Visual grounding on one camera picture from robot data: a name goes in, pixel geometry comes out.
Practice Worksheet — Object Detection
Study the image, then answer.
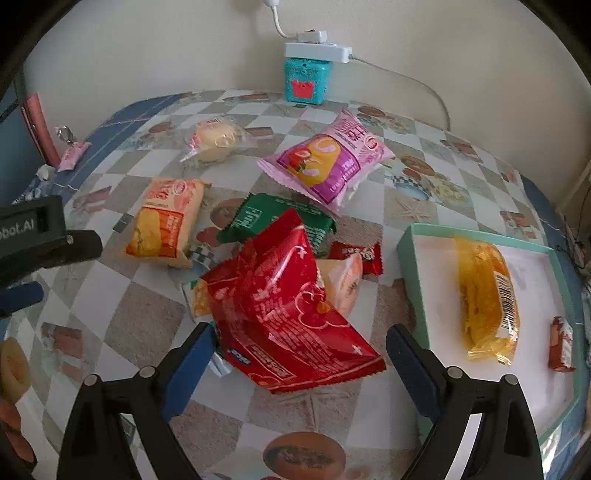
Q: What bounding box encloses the large red snack bag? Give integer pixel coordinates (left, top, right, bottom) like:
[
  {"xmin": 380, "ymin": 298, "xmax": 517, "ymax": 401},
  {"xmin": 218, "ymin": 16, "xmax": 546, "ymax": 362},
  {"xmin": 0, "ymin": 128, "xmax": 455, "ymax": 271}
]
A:
[{"xmin": 200, "ymin": 208, "xmax": 387, "ymax": 394}]

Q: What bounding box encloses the pink snack bag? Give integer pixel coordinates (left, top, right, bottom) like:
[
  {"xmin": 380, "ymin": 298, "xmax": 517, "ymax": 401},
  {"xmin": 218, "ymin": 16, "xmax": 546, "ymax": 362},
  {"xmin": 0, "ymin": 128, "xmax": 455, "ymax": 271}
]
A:
[{"xmin": 257, "ymin": 110, "xmax": 396, "ymax": 220}]

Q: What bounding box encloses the red and white snack packet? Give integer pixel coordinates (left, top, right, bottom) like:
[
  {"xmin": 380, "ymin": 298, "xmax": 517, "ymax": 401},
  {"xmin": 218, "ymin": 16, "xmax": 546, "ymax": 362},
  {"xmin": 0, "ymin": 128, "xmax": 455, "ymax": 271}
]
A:
[{"xmin": 549, "ymin": 316, "xmax": 576, "ymax": 373}]

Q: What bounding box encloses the pale orange snack packet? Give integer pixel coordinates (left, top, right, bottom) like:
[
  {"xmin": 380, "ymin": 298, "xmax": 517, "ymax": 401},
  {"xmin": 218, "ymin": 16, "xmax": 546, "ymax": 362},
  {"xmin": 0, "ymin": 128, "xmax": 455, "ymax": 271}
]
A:
[{"xmin": 316, "ymin": 253, "xmax": 363, "ymax": 320}]

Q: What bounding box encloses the yellow packaged cake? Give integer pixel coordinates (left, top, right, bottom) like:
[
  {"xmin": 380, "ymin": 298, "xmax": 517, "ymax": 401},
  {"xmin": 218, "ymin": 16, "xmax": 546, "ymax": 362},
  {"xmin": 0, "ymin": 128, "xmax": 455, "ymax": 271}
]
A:
[{"xmin": 454, "ymin": 235, "xmax": 521, "ymax": 366}]

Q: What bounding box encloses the white power strip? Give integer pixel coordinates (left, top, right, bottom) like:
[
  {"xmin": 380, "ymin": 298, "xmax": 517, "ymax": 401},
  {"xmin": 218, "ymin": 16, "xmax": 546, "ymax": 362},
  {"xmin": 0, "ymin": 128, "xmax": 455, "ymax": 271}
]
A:
[{"xmin": 284, "ymin": 30, "xmax": 352, "ymax": 61}]

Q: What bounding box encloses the white power strip cable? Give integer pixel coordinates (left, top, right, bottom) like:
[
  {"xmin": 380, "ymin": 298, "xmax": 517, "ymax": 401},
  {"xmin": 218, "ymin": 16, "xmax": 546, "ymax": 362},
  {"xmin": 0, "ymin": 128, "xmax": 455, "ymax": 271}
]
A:
[{"xmin": 349, "ymin": 54, "xmax": 451, "ymax": 133}]

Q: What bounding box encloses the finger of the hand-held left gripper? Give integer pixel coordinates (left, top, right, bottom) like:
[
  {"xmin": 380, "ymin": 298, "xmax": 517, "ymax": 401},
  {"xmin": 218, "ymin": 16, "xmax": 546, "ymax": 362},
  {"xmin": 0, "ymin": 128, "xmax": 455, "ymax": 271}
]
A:
[{"xmin": 0, "ymin": 282, "xmax": 45, "ymax": 318}]

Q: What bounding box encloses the orange bread packet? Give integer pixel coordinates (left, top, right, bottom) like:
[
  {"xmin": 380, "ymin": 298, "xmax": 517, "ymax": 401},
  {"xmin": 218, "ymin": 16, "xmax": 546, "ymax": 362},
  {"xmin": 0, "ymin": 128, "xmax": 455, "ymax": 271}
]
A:
[{"xmin": 124, "ymin": 178, "xmax": 207, "ymax": 269}]

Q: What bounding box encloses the teal toy box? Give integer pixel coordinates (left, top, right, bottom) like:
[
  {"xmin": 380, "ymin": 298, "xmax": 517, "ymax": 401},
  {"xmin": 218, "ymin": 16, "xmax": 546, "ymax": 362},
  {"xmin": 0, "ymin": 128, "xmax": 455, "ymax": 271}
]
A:
[{"xmin": 283, "ymin": 57, "xmax": 330, "ymax": 105}]

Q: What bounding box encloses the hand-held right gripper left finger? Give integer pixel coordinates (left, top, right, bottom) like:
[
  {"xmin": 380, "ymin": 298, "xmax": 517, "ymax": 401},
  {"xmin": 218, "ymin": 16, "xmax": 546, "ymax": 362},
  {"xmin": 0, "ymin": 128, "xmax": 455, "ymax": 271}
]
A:
[{"xmin": 55, "ymin": 322, "xmax": 215, "ymax": 480}]

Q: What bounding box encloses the dark green snack packet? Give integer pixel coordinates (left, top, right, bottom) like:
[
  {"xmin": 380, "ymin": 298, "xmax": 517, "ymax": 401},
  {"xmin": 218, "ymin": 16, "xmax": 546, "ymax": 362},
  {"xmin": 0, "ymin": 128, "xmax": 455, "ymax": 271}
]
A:
[{"xmin": 217, "ymin": 193, "xmax": 338, "ymax": 259}]

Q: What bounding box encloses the checkered printed tablecloth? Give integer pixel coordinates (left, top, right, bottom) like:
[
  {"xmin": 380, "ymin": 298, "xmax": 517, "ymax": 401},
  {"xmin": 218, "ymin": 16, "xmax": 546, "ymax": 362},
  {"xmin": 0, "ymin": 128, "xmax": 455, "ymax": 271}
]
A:
[{"xmin": 0, "ymin": 89, "xmax": 591, "ymax": 480}]

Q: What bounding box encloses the white wall plug with cord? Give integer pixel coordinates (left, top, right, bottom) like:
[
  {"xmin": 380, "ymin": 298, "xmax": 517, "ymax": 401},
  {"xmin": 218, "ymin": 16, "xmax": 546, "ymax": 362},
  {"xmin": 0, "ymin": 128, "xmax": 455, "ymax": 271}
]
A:
[{"xmin": 262, "ymin": 0, "xmax": 302, "ymax": 40}]

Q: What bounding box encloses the clear packaged bun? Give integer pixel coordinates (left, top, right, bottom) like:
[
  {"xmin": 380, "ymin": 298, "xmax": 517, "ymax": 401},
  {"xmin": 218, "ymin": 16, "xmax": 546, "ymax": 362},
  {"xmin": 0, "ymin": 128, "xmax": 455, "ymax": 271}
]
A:
[{"xmin": 179, "ymin": 117, "xmax": 258, "ymax": 165}]

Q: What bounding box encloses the small red candy packet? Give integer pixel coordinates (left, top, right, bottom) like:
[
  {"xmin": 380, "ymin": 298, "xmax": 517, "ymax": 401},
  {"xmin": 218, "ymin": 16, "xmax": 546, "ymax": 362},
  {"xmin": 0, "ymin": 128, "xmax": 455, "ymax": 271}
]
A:
[{"xmin": 327, "ymin": 240, "xmax": 384, "ymax": 277}]

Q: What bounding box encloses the small pink packet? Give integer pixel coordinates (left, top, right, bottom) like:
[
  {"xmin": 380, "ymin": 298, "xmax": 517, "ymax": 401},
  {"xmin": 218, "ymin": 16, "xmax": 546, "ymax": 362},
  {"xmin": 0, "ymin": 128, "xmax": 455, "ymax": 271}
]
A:
[{"xmin": 57, "ymin": 141, "xmax": 92, "ymax": 172}]

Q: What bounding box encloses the teal shallow cardboard box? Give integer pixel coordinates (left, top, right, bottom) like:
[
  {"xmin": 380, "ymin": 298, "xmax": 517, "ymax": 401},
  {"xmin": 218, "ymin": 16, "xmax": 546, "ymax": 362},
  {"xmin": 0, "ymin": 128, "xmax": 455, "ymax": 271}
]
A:
[{"xmin": 396, "ymin": 223, "xmax": 591, "ymax": 457}]

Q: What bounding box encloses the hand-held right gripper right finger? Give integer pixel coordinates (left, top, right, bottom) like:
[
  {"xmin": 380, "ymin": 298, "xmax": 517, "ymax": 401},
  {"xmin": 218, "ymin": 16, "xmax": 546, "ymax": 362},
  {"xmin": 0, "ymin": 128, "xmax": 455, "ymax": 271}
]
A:
[{"xmin": 386, "ymin": 323, "xmax": 546, "ymax": 480}]

